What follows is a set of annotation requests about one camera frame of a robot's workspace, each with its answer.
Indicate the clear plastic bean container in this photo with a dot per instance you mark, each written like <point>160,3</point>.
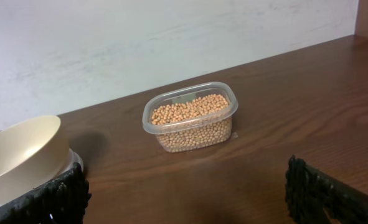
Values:
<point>191,118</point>

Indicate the white digital kitchen scale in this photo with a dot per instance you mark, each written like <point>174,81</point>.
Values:
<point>70,160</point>

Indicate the cream bowl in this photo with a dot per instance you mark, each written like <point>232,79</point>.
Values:
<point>31,153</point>

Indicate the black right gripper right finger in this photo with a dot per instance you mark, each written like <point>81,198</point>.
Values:
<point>315,197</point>

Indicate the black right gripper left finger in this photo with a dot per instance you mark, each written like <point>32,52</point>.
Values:
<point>60,200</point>

